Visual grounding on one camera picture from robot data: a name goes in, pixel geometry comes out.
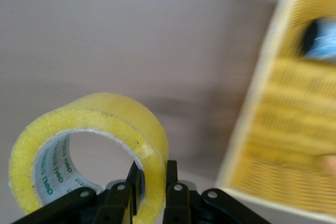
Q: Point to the yellowish clear packing tape roll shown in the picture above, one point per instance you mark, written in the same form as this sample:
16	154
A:
92	119

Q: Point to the blue label jar black lid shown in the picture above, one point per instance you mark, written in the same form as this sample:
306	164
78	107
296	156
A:
323	40

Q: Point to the yellow woven rectangular basket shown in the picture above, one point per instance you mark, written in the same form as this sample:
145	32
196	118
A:
288	119

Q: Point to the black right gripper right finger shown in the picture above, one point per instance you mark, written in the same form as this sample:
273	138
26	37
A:
178	205

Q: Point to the striped toy croissant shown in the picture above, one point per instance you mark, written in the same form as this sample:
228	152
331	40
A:
330	165

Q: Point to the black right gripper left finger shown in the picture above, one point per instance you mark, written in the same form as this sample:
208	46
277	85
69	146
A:
115	203

